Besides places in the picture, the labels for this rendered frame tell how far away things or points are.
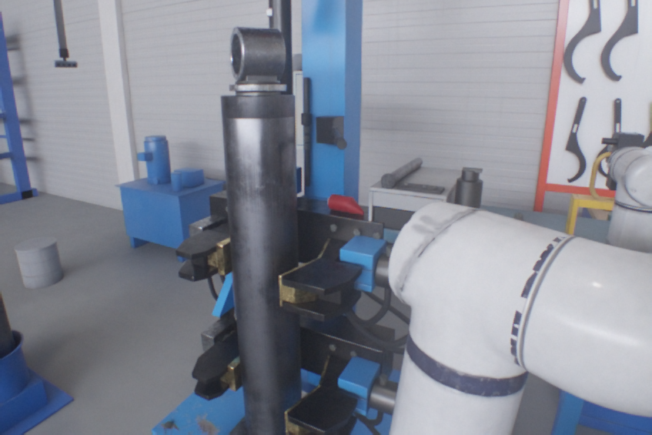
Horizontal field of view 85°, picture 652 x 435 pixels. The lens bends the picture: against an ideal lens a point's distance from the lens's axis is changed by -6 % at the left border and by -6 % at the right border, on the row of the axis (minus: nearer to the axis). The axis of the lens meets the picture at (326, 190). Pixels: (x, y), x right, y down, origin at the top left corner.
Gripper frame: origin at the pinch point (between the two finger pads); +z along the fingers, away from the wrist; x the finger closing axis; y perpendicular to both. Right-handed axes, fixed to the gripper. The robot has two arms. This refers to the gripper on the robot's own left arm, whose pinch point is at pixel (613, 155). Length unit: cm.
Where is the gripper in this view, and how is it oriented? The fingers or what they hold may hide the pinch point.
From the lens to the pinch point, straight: 117.0
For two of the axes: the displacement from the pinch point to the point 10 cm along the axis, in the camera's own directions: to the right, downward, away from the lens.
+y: -8.9, -1.2, 4.3
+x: 0.0, 9.7, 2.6
